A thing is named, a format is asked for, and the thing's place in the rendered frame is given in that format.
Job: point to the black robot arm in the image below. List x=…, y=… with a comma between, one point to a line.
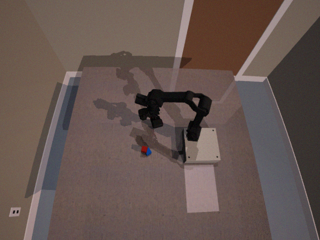
x=157, y=97

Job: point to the blue cube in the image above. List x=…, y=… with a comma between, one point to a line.
x=148, y=152

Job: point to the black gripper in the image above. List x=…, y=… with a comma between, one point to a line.
x=156, y=121

